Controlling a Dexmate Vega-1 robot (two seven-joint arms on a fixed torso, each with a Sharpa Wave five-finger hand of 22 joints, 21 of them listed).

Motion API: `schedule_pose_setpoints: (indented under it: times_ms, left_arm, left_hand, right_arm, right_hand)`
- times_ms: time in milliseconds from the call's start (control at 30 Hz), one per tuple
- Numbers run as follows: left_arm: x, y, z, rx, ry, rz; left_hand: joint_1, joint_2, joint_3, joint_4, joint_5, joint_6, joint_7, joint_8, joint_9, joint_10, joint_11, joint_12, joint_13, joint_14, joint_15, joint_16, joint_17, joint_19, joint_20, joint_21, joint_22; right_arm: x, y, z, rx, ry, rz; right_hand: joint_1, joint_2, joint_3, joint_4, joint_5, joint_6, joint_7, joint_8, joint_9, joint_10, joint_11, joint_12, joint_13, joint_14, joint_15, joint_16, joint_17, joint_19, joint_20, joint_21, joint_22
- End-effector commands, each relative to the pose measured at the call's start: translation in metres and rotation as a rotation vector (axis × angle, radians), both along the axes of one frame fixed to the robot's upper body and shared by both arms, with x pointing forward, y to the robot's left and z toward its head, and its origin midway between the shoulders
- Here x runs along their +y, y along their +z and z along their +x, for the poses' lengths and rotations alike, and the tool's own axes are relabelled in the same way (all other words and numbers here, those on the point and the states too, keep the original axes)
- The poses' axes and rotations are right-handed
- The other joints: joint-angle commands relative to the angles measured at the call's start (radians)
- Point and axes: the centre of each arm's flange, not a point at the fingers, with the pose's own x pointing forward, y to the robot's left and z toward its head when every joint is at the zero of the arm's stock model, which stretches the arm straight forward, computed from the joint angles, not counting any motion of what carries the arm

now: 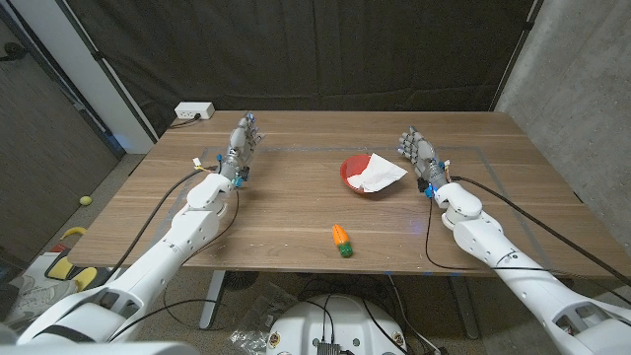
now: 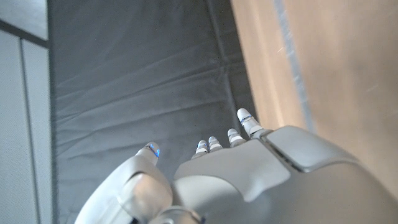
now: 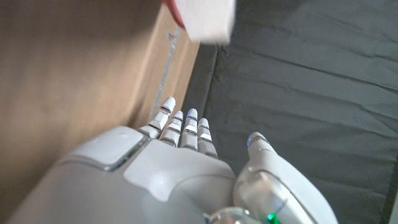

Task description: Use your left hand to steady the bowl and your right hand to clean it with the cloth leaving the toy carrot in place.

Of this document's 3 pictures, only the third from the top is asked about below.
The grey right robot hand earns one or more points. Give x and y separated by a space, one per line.
174 180

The black fabric backdrop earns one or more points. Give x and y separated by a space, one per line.
311 77

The red plastic bowl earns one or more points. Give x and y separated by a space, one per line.
173 11

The white paper napkin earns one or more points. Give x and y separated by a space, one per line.
208 18

